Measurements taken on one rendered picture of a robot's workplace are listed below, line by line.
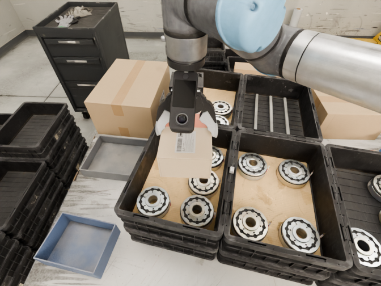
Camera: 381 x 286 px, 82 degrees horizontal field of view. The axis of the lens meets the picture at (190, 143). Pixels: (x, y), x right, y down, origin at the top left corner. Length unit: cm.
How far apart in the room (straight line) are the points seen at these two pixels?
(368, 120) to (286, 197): 62
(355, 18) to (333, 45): 408
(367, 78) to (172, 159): 35
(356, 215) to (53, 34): 202
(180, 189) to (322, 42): 58
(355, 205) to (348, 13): 370
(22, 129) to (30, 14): 306
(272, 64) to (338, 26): 400
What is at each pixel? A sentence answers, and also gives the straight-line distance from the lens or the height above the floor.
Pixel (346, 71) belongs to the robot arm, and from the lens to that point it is 35.
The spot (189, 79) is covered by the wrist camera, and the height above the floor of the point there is 127.
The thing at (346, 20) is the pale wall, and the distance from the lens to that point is 439.
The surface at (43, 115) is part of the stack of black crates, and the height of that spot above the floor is 49.
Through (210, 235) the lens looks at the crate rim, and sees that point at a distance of 59.
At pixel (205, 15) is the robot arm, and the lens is 31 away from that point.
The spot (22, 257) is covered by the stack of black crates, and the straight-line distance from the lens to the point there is 152.
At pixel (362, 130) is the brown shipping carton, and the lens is 131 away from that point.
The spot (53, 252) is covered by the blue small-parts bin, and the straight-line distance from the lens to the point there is 93.
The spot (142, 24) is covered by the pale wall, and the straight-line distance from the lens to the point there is 396.
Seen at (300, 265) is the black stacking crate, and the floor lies 84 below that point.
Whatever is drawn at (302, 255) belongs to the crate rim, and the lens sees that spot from 63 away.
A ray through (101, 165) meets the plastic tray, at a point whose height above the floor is 70.
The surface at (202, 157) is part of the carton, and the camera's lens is 47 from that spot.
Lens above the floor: 149
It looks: 48 degrees down
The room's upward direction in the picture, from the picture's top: straight up
